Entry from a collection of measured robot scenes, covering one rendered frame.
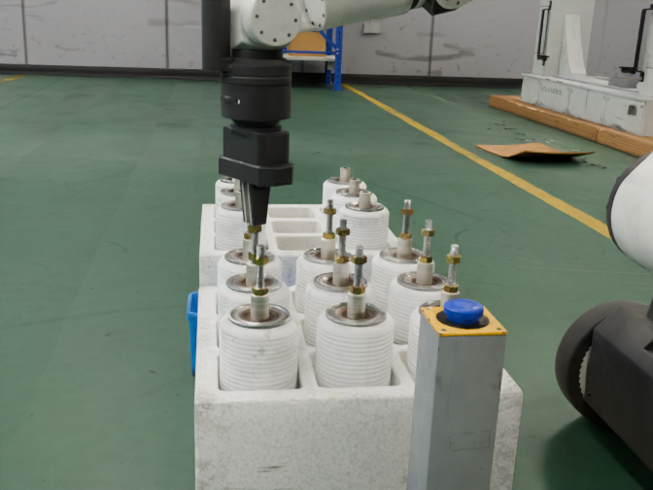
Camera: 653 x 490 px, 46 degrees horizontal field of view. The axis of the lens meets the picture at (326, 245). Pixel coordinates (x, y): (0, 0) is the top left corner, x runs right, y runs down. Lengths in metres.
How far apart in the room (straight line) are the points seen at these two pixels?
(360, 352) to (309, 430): 0.11
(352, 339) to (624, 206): 0.34
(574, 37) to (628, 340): 4.41
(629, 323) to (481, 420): 0.42
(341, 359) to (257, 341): 0.10
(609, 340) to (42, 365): 0.93
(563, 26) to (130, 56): 3.73
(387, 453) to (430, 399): 0.18
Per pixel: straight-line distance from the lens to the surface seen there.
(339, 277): 1.05
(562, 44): 5.49
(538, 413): 1.32
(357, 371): 0.93
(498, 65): 7.69
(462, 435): 0.81
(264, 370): 0.92
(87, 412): 1.28
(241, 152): 0.99
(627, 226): 0.93
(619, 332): 1.18
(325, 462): 0.95
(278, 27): 0.93
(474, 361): 0.78
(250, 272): 1.04
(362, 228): 1.46
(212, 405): 0.90
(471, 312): 0.78
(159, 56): 7.22
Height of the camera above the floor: 0.60
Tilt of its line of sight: 17 degrees down
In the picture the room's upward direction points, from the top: 2 degrees clockwise
